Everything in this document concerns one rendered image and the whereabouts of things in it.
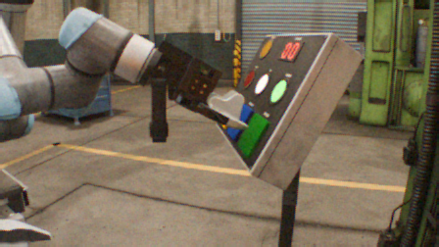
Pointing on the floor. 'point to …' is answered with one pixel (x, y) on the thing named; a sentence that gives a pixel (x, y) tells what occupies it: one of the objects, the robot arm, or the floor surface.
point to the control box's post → (288, 212)
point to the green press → (390, 64)
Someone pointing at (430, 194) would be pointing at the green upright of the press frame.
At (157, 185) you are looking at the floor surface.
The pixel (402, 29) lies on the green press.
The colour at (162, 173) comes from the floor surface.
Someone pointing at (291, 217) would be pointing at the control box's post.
